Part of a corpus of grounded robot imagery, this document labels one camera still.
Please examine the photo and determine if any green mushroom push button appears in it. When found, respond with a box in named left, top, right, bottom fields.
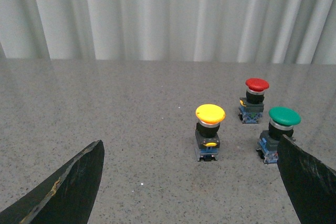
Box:
left=256, top=106, right=301, bottom=164

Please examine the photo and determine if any yellow mushroom push button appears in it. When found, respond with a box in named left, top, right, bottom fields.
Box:
left=194, top=104, right=226, bottom=162

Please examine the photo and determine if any white pleated curtain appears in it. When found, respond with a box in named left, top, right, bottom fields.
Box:
left=1, top=0, right=335, bottom=64

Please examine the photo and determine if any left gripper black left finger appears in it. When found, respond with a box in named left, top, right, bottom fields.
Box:
left=1, top=140, right=104, bottom=223

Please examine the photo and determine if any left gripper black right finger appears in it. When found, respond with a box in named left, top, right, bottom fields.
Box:
left=277, top=135, right=335, bottom=223

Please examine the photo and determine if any red mushroom push button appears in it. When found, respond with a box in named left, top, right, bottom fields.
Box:
left=238, top=78, right=269, bottom=124

